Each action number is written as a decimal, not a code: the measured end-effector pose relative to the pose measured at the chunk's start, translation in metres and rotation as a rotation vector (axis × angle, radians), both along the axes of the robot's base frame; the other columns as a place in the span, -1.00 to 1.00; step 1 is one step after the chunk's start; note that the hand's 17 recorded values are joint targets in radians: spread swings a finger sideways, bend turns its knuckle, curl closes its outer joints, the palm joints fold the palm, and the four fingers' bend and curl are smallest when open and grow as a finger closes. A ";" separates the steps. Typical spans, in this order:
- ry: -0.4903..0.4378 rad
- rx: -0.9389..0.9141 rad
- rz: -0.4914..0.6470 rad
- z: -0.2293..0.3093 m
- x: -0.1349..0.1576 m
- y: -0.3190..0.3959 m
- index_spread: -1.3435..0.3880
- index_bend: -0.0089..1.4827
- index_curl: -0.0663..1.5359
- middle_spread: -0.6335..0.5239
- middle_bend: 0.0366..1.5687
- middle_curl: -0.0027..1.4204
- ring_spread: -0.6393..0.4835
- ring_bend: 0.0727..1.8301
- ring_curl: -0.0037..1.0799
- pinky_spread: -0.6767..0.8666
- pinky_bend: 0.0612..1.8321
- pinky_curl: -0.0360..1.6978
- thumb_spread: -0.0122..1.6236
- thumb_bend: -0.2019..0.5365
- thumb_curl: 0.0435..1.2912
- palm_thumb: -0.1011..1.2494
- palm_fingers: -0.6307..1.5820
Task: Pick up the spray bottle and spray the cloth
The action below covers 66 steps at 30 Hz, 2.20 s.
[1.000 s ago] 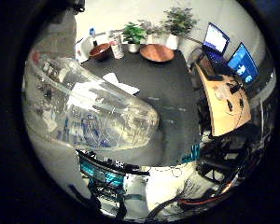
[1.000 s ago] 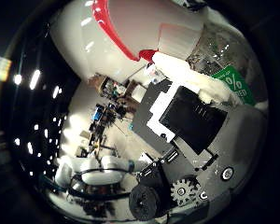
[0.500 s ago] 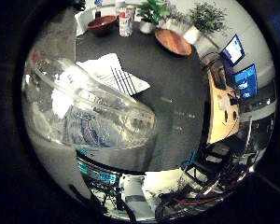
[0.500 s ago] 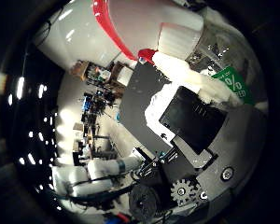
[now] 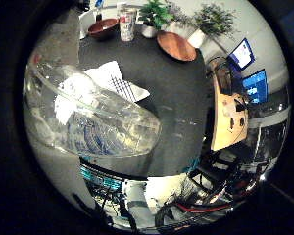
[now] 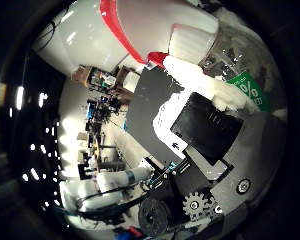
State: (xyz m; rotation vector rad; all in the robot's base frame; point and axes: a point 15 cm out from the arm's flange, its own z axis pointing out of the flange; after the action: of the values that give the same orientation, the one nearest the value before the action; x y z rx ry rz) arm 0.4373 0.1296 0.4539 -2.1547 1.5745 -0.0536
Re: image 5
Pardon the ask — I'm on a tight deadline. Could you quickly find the clear plastic cup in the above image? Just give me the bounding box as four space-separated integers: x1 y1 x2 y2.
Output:
222 97 238 118

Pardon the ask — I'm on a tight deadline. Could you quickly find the teal and black equipment rack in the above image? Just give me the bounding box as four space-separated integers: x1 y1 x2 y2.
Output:
78 163 124 193

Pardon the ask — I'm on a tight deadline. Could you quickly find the white cloth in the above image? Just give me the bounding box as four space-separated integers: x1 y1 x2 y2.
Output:
55 60 151 104

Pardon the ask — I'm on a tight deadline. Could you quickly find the computer monitor blue screen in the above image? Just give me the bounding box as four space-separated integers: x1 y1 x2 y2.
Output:
241 69 270 105

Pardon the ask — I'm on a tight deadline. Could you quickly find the wooden desk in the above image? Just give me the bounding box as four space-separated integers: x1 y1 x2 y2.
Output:
209 72 250 152

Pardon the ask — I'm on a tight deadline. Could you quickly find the clear spray bottle red trigger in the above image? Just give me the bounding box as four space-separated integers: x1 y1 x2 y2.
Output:
23 53 162 159

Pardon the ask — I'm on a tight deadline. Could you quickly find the bushy plant in white pot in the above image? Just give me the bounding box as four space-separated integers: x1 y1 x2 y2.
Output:
186 3 237 49

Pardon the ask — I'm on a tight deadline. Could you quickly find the round wooden plate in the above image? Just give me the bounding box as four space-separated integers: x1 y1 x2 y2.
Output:
156 30 198 63

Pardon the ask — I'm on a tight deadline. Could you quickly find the dark brown bowl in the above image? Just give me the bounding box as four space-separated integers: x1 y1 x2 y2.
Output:
87 18 120 41

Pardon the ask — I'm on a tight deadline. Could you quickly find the green leafy plant white pot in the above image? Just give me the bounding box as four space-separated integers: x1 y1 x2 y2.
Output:
138 0 174 39

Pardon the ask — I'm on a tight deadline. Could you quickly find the red cable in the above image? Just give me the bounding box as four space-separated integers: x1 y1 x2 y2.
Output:
175 202 233 213

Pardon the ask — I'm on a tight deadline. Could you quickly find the printed tin can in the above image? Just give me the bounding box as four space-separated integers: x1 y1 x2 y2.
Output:
119 8 137 42

